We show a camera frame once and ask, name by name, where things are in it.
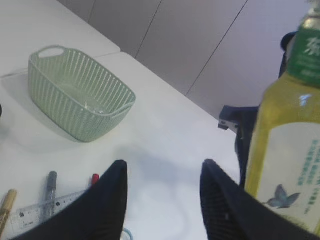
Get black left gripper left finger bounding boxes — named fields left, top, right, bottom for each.
left=16, top=160, right=128, bottom=240

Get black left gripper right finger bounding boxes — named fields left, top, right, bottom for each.
left=200, top=159, right=318, bottom=240

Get yellow tea drink bottle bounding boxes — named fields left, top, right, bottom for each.
left=245, top=0, right=320, bottom=235

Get clear plastic sheet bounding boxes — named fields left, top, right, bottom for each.
left=83, top=99, right=106, bottom=115

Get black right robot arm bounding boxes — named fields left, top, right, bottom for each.
left=218, top=31, right=297, bottom=188

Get red glitter pen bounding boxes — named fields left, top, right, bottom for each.
left=90, top=173, right=100, bottom=187

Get silver glitter pen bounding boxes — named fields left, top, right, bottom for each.
left=41, top=171, right=57, bottom=223

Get clear plastic ruler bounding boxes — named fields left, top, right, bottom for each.
left=11, top=191, right=85, bottom=230

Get gold glitter pen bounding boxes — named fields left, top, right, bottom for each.
left=0, top=189, right=18, bottom=236

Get green plastic woven basket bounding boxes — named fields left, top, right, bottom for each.
left=28, top=45, right=136, bottom=143

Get black mesh pen holder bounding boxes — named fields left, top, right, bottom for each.
left=0, top=104, right=3, bottom=118

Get blue scissors with cover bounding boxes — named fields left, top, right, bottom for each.
left=121, top=228, right=133, bottom=240

